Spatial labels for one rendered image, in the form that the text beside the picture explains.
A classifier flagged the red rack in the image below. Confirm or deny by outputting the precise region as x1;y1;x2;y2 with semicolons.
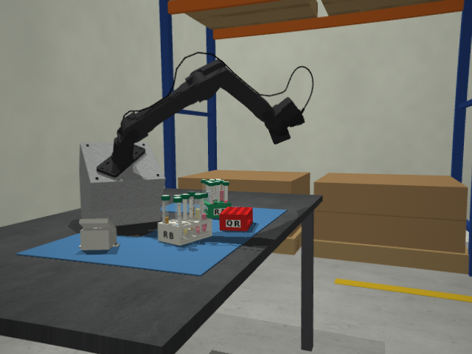
219;206;253;231

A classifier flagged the blue bench mat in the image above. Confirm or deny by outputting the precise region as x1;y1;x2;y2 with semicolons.
15;208;288;277

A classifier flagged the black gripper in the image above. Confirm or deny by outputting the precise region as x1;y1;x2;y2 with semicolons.
269;128;291;145

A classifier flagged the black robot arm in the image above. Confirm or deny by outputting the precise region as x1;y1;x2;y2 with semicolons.
97;59;305;178

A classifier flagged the white test tube rack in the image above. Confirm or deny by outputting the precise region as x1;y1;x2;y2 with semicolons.
158;217;212;246

